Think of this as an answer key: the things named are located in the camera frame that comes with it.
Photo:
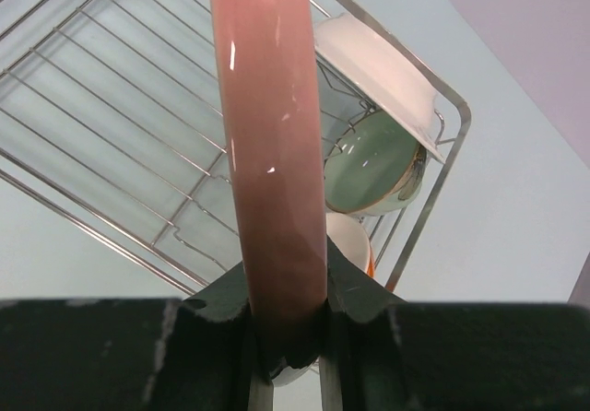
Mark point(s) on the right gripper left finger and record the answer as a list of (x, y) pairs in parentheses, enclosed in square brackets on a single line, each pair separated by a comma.
[(133, 354)]

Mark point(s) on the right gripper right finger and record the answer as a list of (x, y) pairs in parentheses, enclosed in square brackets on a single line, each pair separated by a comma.
[(383, 353)]

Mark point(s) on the orange and white bowl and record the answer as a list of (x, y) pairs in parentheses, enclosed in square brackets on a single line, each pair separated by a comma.
[(350, 237)]

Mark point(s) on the green ceramic bowl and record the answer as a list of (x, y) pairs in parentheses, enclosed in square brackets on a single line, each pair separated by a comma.
[(375, 168)]

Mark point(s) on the white deep plate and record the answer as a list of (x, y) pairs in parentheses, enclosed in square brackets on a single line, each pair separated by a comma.
[(382, 73)]

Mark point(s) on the cream and pink plate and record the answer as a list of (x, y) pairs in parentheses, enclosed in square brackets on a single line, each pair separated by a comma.
[(270, 104)]

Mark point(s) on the metal wire dish rack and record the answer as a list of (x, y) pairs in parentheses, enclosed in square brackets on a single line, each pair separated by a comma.
[(110, 117)]

